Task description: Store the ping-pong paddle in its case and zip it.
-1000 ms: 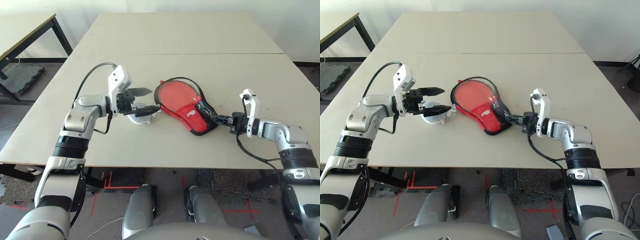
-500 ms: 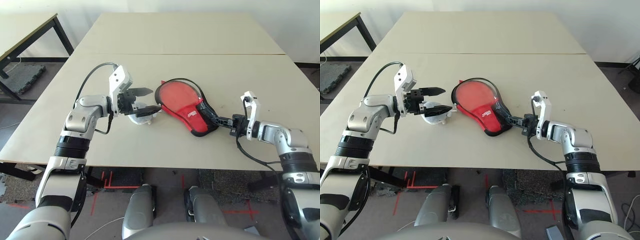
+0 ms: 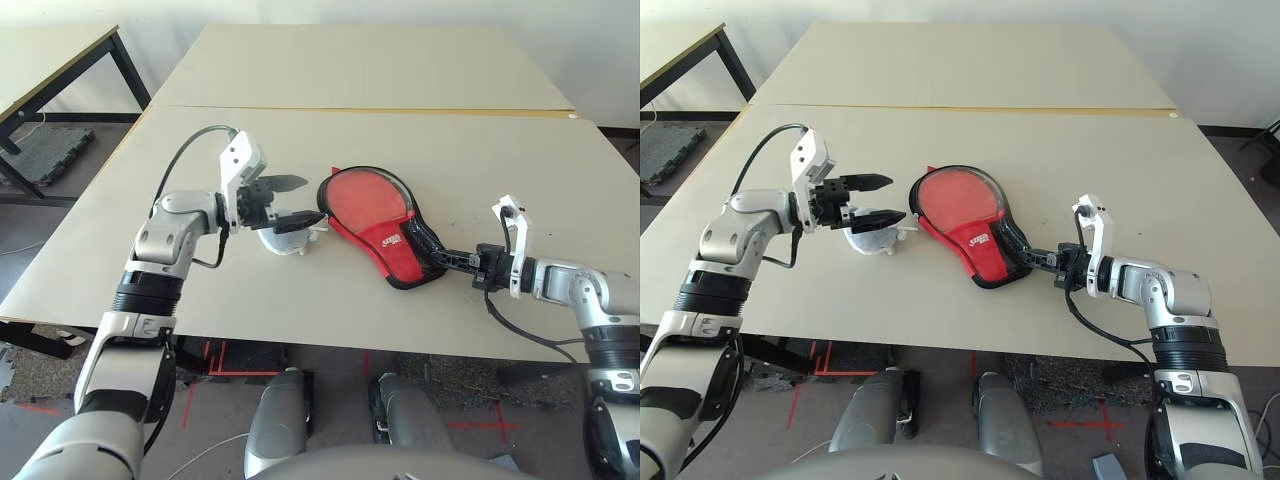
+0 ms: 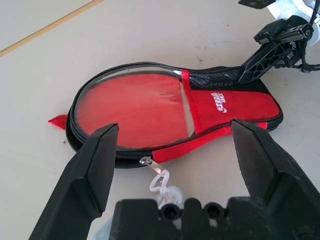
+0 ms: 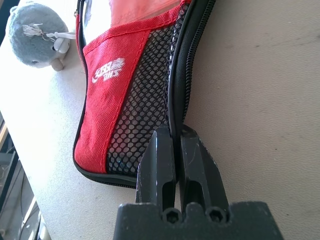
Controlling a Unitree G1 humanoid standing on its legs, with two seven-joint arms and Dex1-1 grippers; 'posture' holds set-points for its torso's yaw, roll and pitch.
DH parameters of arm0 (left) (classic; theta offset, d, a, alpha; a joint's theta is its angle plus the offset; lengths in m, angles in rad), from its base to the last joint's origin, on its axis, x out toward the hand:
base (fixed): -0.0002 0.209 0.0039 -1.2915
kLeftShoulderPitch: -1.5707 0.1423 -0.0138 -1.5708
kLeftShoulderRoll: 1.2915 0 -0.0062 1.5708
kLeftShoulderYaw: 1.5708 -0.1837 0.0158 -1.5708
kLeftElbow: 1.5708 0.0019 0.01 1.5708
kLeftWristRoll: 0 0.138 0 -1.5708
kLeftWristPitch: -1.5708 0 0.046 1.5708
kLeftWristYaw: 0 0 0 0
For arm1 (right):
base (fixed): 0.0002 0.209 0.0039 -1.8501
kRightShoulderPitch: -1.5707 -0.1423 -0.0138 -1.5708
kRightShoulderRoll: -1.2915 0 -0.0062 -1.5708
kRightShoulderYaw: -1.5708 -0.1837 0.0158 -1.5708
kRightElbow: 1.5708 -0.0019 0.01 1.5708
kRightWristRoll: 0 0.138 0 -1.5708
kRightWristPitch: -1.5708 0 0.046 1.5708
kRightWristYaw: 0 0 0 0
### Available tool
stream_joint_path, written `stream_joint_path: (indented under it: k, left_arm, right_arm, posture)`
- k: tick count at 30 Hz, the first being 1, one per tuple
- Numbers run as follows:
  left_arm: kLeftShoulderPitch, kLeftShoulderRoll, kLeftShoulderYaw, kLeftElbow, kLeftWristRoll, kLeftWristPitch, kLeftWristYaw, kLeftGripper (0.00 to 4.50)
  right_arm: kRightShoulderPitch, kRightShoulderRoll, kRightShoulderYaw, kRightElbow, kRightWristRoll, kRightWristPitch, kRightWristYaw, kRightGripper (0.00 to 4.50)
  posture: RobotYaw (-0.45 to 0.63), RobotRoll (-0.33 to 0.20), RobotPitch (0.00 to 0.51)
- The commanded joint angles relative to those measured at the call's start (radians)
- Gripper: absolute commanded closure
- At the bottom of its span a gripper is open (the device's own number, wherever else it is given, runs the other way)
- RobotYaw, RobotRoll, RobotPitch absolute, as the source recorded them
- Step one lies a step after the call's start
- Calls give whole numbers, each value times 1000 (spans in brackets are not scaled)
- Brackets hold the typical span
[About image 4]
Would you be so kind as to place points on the red and black paddle case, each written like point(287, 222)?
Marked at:
point(240, 107)

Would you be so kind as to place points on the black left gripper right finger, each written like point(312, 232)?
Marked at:
point(262, 162)

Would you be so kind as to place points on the red ping-pong paddle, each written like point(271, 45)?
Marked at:
point(135, 110)

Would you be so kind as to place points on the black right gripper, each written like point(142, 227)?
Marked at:
point(285, 31)

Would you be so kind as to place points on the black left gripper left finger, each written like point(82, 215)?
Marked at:
point(82, 180)

